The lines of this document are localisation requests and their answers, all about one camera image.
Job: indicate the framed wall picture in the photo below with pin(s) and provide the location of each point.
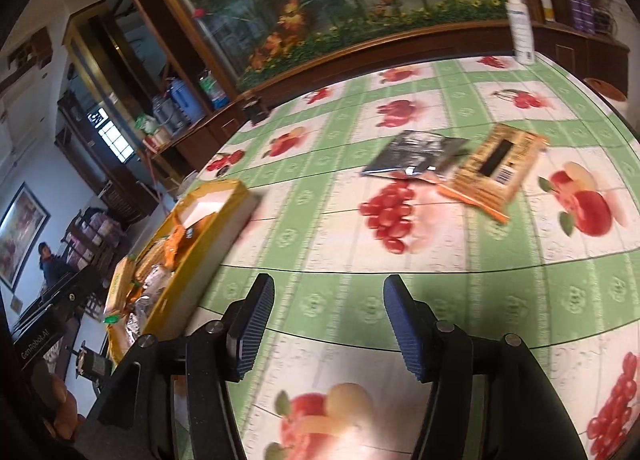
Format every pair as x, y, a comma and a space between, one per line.
21, 225

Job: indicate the green label bottle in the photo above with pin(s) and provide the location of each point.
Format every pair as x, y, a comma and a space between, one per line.
212, 89

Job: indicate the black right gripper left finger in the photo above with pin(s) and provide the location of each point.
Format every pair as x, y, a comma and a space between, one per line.
220, 352

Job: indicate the white spray bottle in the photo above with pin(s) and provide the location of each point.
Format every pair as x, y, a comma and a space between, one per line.
521, 31

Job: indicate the left hand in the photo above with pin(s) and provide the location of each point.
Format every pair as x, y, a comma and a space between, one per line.
60, 413

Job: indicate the purple bottle right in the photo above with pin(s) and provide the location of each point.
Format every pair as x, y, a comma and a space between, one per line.
587, 16

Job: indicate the clear plastic snack wrapper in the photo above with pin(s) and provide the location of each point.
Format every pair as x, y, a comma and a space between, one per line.
153, 287

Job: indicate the purple bottle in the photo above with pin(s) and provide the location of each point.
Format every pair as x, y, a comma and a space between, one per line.
587, 16
578, 19

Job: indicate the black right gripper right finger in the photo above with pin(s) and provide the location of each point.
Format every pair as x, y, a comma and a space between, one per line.
439, 354

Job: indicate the dark silver foil packet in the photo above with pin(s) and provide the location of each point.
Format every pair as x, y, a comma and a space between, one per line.
416, 155

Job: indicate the orange snack packet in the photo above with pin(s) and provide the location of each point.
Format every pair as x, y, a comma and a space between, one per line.
186, 240

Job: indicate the yellow white storage tray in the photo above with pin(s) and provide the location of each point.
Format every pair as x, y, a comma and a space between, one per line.
233, 204

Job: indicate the purple bottle left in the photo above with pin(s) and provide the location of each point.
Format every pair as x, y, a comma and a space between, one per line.
578, 19

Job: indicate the yellow green cracker pack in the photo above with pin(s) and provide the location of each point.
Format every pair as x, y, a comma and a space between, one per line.
119, 289

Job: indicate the long orange biscuit pack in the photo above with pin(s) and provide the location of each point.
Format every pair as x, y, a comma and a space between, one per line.
494, 172

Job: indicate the green-end cracker pack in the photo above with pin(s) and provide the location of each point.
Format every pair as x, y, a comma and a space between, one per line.
154, 256

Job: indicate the white stool orange top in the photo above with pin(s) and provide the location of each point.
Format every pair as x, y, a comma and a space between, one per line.
611, 93

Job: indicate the fruit pattern tablecloth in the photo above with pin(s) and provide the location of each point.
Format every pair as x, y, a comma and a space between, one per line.
562, 273

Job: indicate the person in dark clothes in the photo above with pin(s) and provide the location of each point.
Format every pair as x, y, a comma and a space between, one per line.
53, 267

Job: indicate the blue water jug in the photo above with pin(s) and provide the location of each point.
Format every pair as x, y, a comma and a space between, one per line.
185, 100

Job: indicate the small black box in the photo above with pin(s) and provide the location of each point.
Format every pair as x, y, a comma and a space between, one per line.
255, 110

